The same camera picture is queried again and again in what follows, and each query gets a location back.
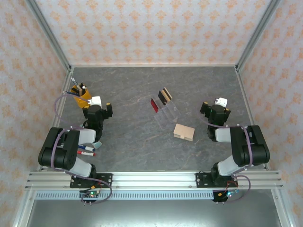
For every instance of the clear acrylic card stand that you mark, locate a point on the clear acrylic card stand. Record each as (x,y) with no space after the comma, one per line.
(169,113)

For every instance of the gold VIP card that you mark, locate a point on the gold VIP card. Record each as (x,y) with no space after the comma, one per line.
(168,94)

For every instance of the plain black card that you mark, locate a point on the plain black card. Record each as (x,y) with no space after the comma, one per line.
(162,97)

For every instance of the red card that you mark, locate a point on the red card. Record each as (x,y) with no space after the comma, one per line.
(155,105)

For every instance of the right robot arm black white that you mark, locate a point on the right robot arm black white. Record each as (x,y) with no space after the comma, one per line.
(239,146)

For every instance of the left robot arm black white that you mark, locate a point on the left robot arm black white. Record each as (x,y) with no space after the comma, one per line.
(59,146)

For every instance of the yellow pen cup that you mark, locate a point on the yellow pen cup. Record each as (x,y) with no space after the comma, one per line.
(82,98)

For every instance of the white capped marker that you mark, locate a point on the white capped marker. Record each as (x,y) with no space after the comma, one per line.
(84,89)

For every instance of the blue pen white tip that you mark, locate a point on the blue pen white tip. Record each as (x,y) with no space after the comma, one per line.
(71,93)

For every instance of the black pen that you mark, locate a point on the black pen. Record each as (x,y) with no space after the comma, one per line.
(81,86)

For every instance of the teal rectangular block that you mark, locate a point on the teal rectangular block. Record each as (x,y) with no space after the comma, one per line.
(97,144)

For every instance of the silver blue pen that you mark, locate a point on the silver blue pen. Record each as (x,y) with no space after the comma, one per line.
(74,82)

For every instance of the small green circuit board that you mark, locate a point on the small green circuit board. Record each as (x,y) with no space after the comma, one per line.
(228,194)
(91,194)

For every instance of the grey metal shelf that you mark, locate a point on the grey metal shelf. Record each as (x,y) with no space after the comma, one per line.
(154,212)

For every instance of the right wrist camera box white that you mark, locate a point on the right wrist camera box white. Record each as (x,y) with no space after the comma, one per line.
(222,101)

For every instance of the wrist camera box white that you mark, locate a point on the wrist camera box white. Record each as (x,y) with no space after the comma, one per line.
(95,101)
(222,101)

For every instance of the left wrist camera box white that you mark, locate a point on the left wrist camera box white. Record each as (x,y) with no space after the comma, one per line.
(95,101)

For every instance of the aluminium table side rail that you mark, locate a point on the aluminium table side rail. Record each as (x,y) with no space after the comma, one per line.
(65,79)
(245,94)

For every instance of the aluminium table end rail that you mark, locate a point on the aluminium table end rail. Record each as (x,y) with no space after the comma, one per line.
(154,65)

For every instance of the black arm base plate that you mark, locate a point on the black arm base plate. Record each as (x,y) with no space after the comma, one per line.
(106,179)
(201,179)

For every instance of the aluminium corner post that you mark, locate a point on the aluminium corner post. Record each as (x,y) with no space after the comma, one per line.
(48,33)
(257,33)

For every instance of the aluminium frame leg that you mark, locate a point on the aluminium frame leg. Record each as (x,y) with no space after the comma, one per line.
(23,210)
(282,210)

